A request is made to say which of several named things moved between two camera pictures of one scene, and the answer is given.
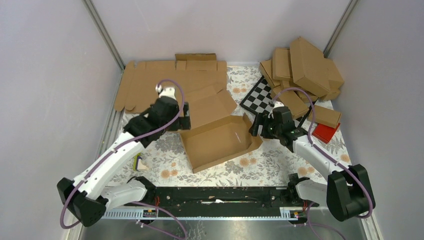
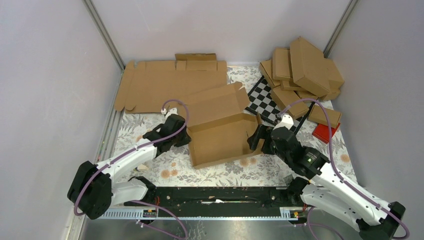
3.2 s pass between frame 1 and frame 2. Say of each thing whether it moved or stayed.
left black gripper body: moved
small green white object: stayed
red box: stayed
